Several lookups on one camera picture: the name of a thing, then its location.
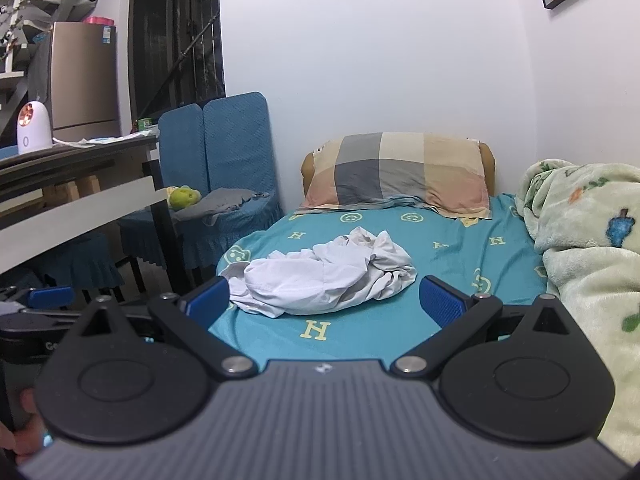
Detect white garment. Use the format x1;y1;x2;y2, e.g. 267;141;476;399
219;226;418;318

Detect grey cloth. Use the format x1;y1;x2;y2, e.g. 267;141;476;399
172;187;271;226

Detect dark window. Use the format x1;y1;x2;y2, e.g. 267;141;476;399
127;0;226;121

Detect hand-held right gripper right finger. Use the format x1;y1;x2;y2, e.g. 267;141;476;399
390;275;571;376

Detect person's left hand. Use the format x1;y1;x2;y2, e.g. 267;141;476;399
12;389;53;461

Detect brown cushion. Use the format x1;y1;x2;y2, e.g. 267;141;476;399
300;142;497;196

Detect white humidifier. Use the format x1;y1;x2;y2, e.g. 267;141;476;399
16;101;53;156

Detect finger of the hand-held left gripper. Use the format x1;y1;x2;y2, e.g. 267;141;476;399
0;286;76;315

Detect teal printed bedsheet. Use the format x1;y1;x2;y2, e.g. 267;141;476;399
207;192;551;361

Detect dark dining table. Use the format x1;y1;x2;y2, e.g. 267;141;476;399
0;132;181;296

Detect brown refrigerator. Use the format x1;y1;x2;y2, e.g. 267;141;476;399
27;21;121;141

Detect blue covered chair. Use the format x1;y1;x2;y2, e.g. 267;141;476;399
30;232;126;303
175;91;283;271
119;102;208;273

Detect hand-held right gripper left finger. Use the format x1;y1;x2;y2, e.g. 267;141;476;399
75;276;257;378

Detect pale green fleece blanket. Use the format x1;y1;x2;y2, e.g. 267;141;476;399
515;159;640;466

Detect white papers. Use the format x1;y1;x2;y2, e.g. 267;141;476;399
52;130;160;148

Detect flower branch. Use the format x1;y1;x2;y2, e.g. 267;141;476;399
0;0;41;76

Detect green plush toy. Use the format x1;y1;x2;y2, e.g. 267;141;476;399
167;186;202;211

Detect plaid pillow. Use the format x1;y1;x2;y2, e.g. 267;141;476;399
295;132;493;220

